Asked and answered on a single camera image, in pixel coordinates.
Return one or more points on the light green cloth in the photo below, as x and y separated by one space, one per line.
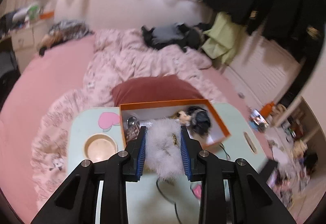
221 38

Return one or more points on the pink bed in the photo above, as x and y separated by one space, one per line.
51 68

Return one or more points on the orange cardboard box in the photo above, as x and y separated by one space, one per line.
152 113

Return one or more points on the cream duck-shaped case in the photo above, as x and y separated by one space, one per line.
182 115

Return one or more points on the dark furry accessory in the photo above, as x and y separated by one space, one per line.
201 119

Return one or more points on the black case red emblem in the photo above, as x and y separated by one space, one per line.
132 134

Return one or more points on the white slatted panel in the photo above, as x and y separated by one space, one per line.
267 68

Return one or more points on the orange bottle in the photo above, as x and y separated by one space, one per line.
268 109

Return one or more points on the mint printed lap table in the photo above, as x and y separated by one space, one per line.
84 124

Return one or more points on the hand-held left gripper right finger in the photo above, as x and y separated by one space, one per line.
184 156

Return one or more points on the pink floral blanket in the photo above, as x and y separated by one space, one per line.
127 61

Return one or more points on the pile of dark clothes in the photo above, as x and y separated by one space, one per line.
173 35

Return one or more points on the small pink object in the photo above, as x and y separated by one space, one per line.
197 189

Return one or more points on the green white plastic bag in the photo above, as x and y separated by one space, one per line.
33 10

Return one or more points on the silver metal cup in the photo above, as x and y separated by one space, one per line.
132 120

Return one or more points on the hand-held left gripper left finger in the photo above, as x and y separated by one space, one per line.
141 154

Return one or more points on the cluttered shelf unit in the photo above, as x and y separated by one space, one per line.
300 124

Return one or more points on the phone with lit screen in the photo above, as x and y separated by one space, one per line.
257 120

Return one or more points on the black bag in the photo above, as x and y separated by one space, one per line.
6 71

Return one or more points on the red pillow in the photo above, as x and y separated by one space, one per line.
152 89

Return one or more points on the white fluffy pouch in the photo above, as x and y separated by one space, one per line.
163 142

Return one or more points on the white desk with drawer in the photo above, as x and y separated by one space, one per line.
24 39

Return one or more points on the white padded headboard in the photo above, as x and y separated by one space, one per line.
127 7

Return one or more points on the orange flat box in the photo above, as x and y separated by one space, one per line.
47 14

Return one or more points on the patterned grey clothes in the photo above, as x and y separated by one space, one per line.
66 29

